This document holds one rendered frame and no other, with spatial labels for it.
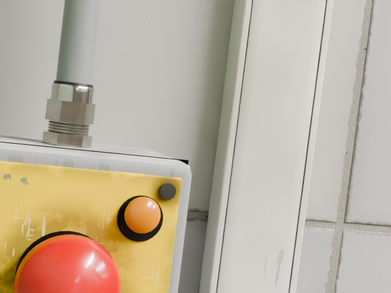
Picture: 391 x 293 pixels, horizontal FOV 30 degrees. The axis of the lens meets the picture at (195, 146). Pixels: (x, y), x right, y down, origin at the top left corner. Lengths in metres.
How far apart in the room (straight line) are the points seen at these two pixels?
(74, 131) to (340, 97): 0.16
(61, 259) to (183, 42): 0.15
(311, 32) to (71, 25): 0.13
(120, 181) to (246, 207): 0.10
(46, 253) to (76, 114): 0.07
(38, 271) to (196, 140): 0.14
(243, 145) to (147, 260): 0.09
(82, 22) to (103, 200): 0.08
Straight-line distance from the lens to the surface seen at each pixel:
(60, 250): 0.27
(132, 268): 0.30
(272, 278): 0.38
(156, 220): 0.29
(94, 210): 0.30
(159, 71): 0.37
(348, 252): 0.42
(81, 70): 0.32
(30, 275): 0.27
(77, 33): 0.32
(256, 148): 0.37
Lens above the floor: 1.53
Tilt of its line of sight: 3 degrees down
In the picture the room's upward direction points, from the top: 7 degrees clockwise
